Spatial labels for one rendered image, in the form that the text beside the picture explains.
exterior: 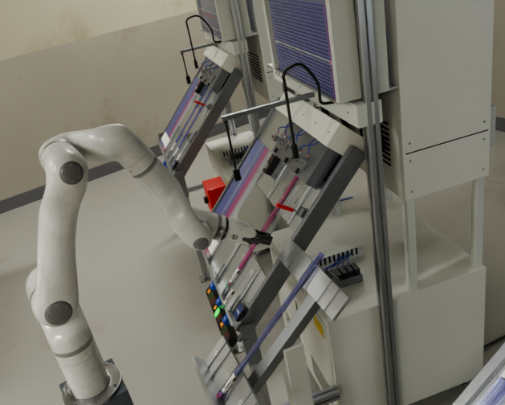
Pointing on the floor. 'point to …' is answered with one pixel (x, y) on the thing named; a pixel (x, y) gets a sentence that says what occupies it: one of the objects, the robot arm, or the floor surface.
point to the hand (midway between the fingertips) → (264, 238)
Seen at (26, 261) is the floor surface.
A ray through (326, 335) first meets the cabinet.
